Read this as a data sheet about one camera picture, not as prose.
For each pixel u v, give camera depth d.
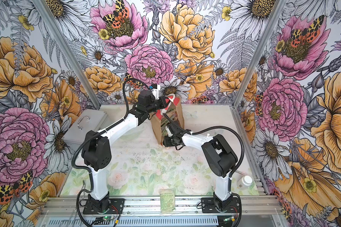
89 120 0.92
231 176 0.53
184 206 0.76
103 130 0.54
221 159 0.50
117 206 0.74
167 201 0.73
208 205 0.73
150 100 0.71
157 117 0.87
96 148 0.52
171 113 1.07
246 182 0.73
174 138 0.81
